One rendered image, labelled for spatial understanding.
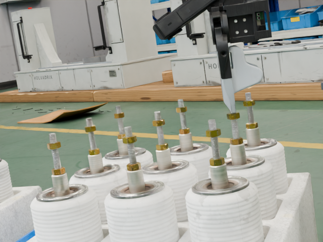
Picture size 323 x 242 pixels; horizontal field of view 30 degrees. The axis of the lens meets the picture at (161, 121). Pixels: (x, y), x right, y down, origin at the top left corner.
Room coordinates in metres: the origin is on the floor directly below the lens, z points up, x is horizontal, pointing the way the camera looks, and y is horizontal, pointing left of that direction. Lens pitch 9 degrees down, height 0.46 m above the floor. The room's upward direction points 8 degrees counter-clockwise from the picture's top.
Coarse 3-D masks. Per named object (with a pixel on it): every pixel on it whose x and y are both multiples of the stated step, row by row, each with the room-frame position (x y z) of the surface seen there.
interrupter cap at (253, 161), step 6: (246, 156) 0.90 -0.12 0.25; (252, 156) 0.90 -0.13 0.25; (258, 156) 0.89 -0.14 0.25; (228, 162) 0.89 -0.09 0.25; (252, 162) 0.86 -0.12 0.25; (258, 162) 0.85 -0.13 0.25; (228, 168) 0.84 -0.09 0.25; (234, 168) 0.84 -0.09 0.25; (240, 168) 0.84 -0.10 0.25; (246, 168) 0.84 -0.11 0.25
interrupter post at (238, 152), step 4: (240, 144) 0.87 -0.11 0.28; (244, 144) 0.87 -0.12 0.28; (232, 148) 0.87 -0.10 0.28; (236, 148) 0.86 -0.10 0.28; (240, 148) 0.86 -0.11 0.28; (244, 148) 0.87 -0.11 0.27; (232, 152) 0.87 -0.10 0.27; (236, 152) 0.86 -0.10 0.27; (240, 152) 0.86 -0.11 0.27; (244, 152) 0.87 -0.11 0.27; (232, 156) 0.87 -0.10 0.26; (236, 156) 0.87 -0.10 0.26; (240, 156) 0.86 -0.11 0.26; (244, 156) 0.87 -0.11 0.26; (232, 160) 0.87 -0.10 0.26; (236, 160) 0.87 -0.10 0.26; (240, 160) 0.86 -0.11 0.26; (244, 160) 0.87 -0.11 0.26; (232, 164) 0.87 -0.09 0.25; (236, 164) 0.87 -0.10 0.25; (240, 164) 0.86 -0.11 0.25
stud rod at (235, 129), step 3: (231, 120) 0.87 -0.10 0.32; (234, 120) 0.87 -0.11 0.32; (231, 123) 0.87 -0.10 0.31; (234, 123) 0.87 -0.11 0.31; (231, 126) 0.87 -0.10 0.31; (234, 126) 0.87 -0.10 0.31; (237, 126) 0.87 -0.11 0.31; (234, 129) 0.87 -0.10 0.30; (237, 129) 0.87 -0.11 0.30; (234, 132) 0.87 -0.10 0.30; (237, 132) 0.87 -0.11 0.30; (234, 135) 0.87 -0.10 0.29; (237, 135) 0.87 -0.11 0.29; (234, 138) 0.87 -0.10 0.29; (237, 138) 0.87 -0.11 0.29
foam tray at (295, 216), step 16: (288, 176) 1.02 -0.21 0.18; (304, 176) 1.01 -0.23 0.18; (288, 192) 0.93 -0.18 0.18; (304, 192) 0.94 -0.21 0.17; (288, 208) 0.85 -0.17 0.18; (304, 208) 0.92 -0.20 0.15; (272, 224) 0.79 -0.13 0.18; (288, 224) 0.78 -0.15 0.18; (304, 224) 0.90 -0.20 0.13; (32, 240) 0.87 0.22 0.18; (272, 240) 0.73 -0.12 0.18; (288, 240) 0.75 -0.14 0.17; (304, 240) 0.88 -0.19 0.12
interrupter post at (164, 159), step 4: (168, 148) 0.92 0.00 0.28; (156, 152) 0.91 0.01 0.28; (160, 152) 0.91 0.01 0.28; (164, 152) 0.91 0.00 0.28; (168, 152) 0.91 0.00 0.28; (160, 156) 0.91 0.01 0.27; (164, 156) 0.91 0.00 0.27; (168, 156) 0.91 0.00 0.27; (160, 160) 0.91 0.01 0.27; (164, 160) 0.91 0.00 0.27; (168, 160) 0.91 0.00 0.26; (160, 164) 0.91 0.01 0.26; (164, 164) 0.91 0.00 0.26; (168, 164) 0.91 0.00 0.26; (160, 168) 0.91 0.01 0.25; (164, 168) 0.91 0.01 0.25; (168, 168) 0.91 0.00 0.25
